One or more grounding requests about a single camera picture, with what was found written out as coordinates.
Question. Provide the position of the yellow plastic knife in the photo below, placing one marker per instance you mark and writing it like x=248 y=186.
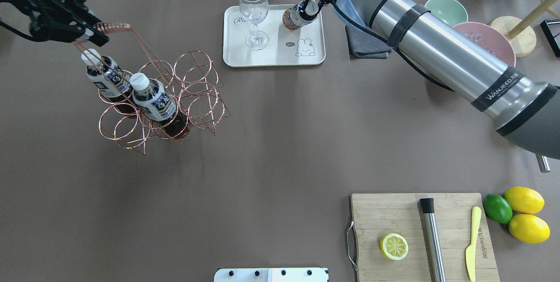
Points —
x=470 y=251

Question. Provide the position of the pink bowl with ice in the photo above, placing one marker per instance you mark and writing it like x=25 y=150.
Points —
x=489 y=39

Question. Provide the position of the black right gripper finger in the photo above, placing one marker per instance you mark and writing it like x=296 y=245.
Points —
x=321 y=3
x=305 y=7

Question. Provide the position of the yellow lemon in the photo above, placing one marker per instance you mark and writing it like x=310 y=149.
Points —
x=524 y=200
x=529 y=228

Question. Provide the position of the green bowl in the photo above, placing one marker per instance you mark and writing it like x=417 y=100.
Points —
x=450 y=12

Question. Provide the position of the steel muddler black tip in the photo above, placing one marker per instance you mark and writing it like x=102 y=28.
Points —
x=437 y=264

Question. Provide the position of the cream serving tray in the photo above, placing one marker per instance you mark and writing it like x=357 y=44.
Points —
x=304 y=46

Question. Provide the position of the grey folded cloth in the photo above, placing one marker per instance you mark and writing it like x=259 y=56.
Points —
x=364 y=46

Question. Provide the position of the copper wire bottle basket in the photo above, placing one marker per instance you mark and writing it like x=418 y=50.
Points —
x=192 y=79

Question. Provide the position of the half lemon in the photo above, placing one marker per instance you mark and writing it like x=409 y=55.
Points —
x=394 y=246

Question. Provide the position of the bamboo cutting board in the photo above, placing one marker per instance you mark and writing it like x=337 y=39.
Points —
x=375 y=215

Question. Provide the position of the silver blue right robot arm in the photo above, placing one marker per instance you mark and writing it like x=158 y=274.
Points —
x=524 y=112

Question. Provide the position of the clear wine glass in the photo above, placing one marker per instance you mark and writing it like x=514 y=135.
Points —
x=254 y=12

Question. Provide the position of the tea bottle back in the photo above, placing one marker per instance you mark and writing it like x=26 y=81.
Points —
x=108 y=77

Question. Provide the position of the wooden mug tree stand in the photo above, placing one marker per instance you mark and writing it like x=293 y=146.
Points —
x=518 y=32

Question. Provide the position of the tea bottle front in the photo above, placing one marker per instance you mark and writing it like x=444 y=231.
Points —
x=293 y=20

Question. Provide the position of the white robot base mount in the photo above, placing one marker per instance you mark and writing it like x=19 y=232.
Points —
x=286 y=274

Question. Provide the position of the tea bottle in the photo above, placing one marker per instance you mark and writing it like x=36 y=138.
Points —
x=108 y=77
x=293 y=20
x=154 y=100

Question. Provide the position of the green lime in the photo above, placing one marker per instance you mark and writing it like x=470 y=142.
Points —
x=497 y=208

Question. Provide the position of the tea bottle middle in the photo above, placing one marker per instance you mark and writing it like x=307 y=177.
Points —
x=154 y=100

